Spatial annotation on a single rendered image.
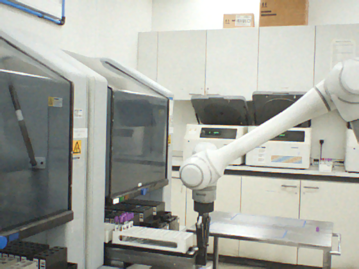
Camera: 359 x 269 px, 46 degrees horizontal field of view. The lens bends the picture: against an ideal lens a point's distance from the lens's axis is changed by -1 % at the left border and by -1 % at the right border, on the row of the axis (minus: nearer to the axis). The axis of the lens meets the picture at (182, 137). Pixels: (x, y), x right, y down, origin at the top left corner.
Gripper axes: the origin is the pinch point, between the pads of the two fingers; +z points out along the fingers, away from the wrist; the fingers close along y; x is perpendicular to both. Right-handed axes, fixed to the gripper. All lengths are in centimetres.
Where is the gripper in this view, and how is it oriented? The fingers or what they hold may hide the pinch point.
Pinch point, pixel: (202, 255)
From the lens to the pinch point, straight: 163.1
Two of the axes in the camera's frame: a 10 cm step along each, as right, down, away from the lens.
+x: 9.5, 0.4, -3.2
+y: -3.2, 0.3, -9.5
